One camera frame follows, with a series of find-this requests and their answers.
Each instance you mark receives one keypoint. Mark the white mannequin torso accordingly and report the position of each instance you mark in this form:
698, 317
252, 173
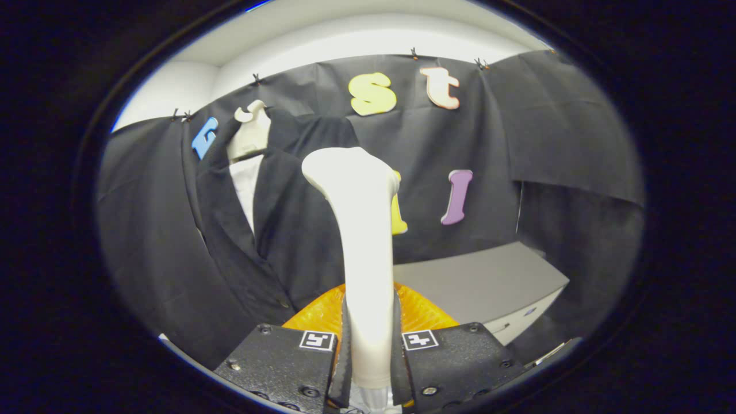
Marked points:
250, 135

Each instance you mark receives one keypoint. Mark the white garment steamer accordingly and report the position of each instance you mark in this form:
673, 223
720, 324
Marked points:
368, 259

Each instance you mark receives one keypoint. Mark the black backdrop cloth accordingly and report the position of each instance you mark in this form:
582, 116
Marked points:
517, 126

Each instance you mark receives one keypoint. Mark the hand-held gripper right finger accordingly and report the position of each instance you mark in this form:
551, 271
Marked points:
454, 362

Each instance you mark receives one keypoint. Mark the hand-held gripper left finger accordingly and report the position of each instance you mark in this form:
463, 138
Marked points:
282, 362

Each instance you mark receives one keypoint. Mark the black suit jacket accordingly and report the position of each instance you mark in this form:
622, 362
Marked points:
293, 230

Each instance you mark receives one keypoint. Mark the grey cabinet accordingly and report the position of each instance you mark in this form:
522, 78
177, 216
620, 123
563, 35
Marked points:
477, 282

